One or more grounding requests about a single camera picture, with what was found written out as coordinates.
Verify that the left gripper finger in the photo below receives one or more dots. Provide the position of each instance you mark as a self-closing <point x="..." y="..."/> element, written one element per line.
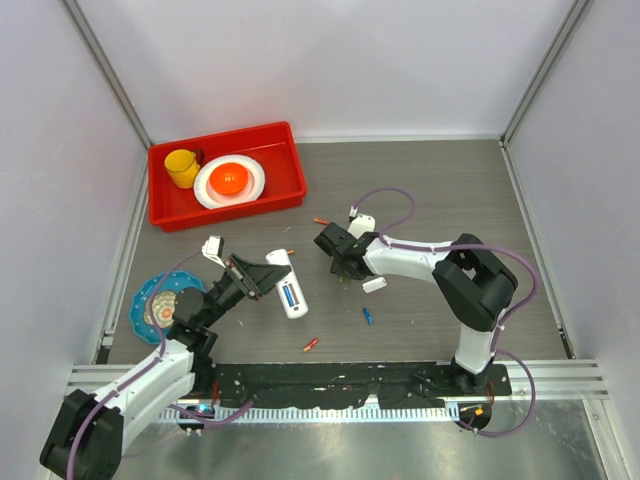
<point x="246" y="268"/>
<point x="265" y="280"/>

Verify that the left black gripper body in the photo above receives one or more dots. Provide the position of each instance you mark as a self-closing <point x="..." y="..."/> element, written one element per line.
<point x="229" y="290"/>

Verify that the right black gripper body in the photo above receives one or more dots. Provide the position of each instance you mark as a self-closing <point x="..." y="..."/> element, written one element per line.
<point x="340" y="271"/>

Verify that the white remote control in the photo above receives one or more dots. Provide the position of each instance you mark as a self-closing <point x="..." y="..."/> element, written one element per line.
<point x="281" y="257"/>

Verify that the blue battery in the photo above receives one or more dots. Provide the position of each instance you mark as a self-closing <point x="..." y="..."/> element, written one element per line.
<point x="368" y="316"/>
<point x="289" y="295"/>

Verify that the white battery cover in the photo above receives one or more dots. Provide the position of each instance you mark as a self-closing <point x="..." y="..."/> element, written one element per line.
<point x="374" y="285"/>

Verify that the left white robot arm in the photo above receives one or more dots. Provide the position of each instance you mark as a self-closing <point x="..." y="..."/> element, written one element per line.
<point x="92" y="431"/>

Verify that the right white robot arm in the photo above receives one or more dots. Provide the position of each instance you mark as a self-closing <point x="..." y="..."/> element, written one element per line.
<point x="476" y="285"/>

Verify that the red orange battery lower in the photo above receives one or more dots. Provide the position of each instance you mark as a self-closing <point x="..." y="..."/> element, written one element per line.
<point x="310" y="345"/>

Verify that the white paper plate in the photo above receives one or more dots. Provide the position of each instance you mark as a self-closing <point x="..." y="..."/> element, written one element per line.
<point x="210" y="200"/>

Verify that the orange bowl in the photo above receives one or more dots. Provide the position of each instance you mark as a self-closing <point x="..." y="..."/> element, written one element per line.
<point x="229" y="179"/>

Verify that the blue patterned plate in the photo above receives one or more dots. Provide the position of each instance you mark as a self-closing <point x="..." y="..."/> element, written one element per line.
<point x="161" y="304"/>

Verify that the red plastic bin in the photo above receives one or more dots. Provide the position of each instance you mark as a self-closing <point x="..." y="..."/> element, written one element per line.
<point x="271" y="145"/>

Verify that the yellow mug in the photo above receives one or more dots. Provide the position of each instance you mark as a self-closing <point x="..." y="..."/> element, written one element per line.
<point x="183" y="166"/>

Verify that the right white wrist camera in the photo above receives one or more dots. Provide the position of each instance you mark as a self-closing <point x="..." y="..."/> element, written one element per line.
<point x="359" y="223"/>

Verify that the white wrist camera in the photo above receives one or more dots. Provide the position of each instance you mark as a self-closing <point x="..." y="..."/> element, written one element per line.
<point x="359" y="223"/>
<point x="213" y="248"/>

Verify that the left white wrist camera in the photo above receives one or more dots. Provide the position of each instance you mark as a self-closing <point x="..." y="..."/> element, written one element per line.
<point x="213" y="248"/>

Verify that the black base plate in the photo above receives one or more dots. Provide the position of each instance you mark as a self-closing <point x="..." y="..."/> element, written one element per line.
<point x="338" y="386"/>

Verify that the white slotted cable duct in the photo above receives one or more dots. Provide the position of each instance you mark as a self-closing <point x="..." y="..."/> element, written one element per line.
<point x="369" y="413"/>

